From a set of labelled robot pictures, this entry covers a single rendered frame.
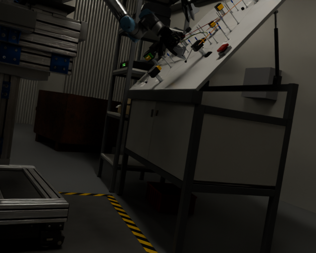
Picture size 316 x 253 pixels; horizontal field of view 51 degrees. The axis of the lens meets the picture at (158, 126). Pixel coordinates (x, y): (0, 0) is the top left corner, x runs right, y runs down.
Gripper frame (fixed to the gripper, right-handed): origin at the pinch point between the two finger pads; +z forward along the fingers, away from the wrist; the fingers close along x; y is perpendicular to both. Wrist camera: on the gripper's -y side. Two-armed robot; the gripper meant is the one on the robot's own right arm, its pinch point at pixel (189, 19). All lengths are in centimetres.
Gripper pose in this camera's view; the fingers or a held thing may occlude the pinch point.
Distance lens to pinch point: 201.0
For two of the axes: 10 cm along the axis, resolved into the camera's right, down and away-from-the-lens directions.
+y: 9.2, -3.3, 2.1
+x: -2.7, -1.8, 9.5
